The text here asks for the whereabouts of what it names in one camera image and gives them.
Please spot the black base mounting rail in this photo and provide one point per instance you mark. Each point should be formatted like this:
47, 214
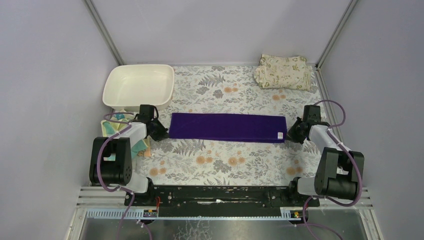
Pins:
191, 201

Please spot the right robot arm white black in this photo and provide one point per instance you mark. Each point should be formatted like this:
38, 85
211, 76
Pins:
339, 172

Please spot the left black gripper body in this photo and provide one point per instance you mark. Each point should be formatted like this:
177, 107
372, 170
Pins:
159, 131

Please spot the floral patterned table mat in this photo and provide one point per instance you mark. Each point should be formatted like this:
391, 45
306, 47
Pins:
229, 90

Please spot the purple towel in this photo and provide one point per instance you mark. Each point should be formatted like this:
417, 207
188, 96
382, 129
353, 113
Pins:
228, 127

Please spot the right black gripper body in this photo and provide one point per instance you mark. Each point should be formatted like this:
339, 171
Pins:
295, 132

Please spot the cream patterned folded towel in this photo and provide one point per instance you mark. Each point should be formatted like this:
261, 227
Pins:
276, 72

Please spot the white rectangular basin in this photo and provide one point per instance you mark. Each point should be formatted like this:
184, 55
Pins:
129, 86

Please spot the white cable duct strip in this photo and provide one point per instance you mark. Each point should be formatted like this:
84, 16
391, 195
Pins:
110, 213

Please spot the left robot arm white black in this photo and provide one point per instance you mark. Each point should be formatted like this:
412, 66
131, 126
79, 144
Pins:
111, 164

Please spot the yellow teal patterned towel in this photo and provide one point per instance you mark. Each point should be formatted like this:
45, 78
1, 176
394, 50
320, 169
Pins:
117, 124

